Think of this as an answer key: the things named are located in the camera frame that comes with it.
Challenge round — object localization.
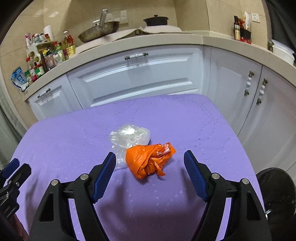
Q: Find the cabinet door knob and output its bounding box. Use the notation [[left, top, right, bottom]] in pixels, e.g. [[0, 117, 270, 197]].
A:
[[256, 79, 268, 105], [244, 71, 254, 96]]

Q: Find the steel frying pan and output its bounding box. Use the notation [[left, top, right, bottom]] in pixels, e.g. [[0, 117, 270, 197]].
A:
[[78, 9, 120, 43]]

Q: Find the clear crumpled plastic bag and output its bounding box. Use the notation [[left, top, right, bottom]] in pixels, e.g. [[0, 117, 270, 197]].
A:
[[109, 124, 151, 170]]

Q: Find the yellow cooking oil bottle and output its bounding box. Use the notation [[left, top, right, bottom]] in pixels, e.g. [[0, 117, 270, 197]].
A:
[[63, 30, 76, 58]]

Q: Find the left cabinet door knob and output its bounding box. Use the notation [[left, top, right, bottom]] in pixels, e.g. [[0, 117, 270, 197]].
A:
[[244, 71, 254, 96]]

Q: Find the purple tablecloth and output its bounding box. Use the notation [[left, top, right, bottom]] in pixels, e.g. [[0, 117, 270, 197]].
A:
[[14, 94, 260, 240]]

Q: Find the white condiment rack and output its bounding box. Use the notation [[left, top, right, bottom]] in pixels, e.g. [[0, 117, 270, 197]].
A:
[[27, 42, 65, 78]]

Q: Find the small orange plastic bag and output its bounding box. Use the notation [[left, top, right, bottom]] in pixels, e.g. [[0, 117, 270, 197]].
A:
[[125, 143, 176, 180]]

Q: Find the black red utensil box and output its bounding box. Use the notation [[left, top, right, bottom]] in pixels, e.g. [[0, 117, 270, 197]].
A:
[[239, 11, 253, 45]]

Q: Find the white wall socket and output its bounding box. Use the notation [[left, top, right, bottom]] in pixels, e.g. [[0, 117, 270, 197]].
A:
[[251, 13, 260, 23]]

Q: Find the white paper towel roll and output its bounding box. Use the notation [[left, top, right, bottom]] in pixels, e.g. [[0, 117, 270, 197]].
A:
[[43, 25, 54, 41]]

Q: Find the blue white pouch on counter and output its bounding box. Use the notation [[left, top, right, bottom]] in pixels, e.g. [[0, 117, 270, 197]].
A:
[[11, 66, 29, 92]]

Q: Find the black pot with lid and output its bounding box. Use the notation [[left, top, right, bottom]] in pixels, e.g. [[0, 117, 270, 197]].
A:
[[144, 15, 169, 27]]

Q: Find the right cabinet door knob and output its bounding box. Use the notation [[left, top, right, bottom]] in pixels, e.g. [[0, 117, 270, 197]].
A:
[[256, 79, 268, 105]]

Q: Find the centre drawer handle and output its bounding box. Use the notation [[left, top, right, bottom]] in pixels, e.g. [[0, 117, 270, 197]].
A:
[[125, 52, 149, 60]]

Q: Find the white plastic container stack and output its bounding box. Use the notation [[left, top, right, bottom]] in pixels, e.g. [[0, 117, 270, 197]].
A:
[[271, 39, 295, 65]]

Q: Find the black trash bin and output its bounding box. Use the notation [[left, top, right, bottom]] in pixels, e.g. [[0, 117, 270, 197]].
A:
[[256, 168, 295, 240]]

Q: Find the dark olive oil bottle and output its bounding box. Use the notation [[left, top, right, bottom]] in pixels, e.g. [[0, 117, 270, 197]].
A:
[[234, 16, 240, 41]]

